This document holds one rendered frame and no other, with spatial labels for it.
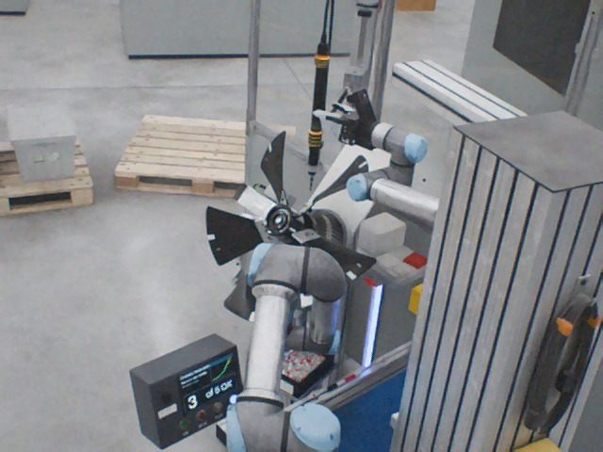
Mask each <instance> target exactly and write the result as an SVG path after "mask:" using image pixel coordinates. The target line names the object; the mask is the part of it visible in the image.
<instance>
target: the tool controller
mask: <svg viewBox="0 0 603 452"><path fill-rule="evenodd" d="M129 375H130V379H131V385H132V391H133V397H134V401H136V406H137V412H138V417H139V426H140V432H141V434H142V435H143V436H144V437H145V438H148V439H149V440H150V441H151V442H152V443H154V444H155V446H156V447H157V448H159V449H161V450H164V449H166V448H168V447H170V446H172V445H174V444H176V443H178V442H179V441H181V440H183V439H185V438H187V437H189V436H191V435H193V434H195V433H197V432H200V430H202V429H204V428H207V427H209V426H211V425H213V424H215V423H217V422H219V421H220V420H223V418H225V417H227V410H228V407H229V405H230V404H231V403H230V402H229V398H230V396H231V395H237V396H239V395H240V393H241V392H243V385H242V377H241V371H240V363H239V357H238V349H237V345H234V343H232V342H231V341H229V340H227V339H225V338H223V337H220V336H219V335H217V334H215V333H213V334H211V335H208V336H206V337H204V338H202V339H199V340H196V341H194V342H191V343H189V345H187V346H183V347H180V348H177V349H176V350H174V351H171V352H168V353H166V354H164V355H161V357H158V358H156V359H153V360H151V361H149V362H146V363H143V364H141V365H138V366H135V367H133V368H130V370H129ZM199 389H200V391H201V398H202V403H203V406H202V407H201V408H199V409H196V410H194V411H192V412H189V413H187V414H186V410H184V403H183V398H182V397H183V396H187V395H190V393H192V392H194V391H196V390H199ZM216 402H220V403H221V410H220V411H219V412H214V410H213V408H214V404H215V403H216ZM199 411H205V413H206V415H205V418H204V420H203V421H199V420H197V418H196V414H197V412H199ZM183 418H187V419H188V421H189V426H188V427H187V428H180V426H179V425H180V422H181V421H182V420H183Z"/></svg>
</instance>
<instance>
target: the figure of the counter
mask: <svg viewBox="0 0 603 452"><path fill-rule="evenodd" d="M182 398H183V403H184V410H186V414H187V413H189V412H192V411H194V410H196V409H199V408H201V407H202V406H203V403H202V398H201V391H200V389H199V390H196V391H194V392H192V393H190V395H185V396H183V397H182Z"/></svg>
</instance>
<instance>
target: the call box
mask: <svg viewBox="0 0 603 452"><path fill-rule="evenodd" d="M423 285H424V283H422V284H420V285H418V286H416V287H414V288H413V289H412V295H411V300H409V305H408V310H411V311H412V312H413V313H415V314H416V315H417V312H418V307H419V301H420V296H421V290H423Z"/></svg>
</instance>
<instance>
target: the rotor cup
mask: <svg viewBox="0 0 603 452"><path fill-rule="evenodd" d="M293 210H294V209H293ZM293 210H292V208H290V207H289V205H287V204H283V203H279V204H276V205H274V207H273V208H271V209H269V211H268V212H267V214H266V216H265V221H264V227H265V230H266V233H267V234H268V235H269V236H271V237H275V238H277V239H279V241H280V242H282V243H285V245H288V246H295V247H299V245H297V243H295V242H294V241H292V240H291V239H290V238H291V237H293V236H292V234H294V231H292V230H290V228H293V229H294V230H296V231H295V233H298V232H299V231H302V230H306V229H312V230H315V229H316V225H315V222H314V219H313V218H312V217H311V216H309V215H308V214H306V213H305V214H304V215H303V216H302V217H301V215H302V213H303V212H302V213H300V212H297V211H296V212H297V213H296V212H294V211H295V210H294V211H293ZM299 213H300V214H299ZM277 217H280V218H281V221H280V222H279V223H276V218H277Z"/></svg>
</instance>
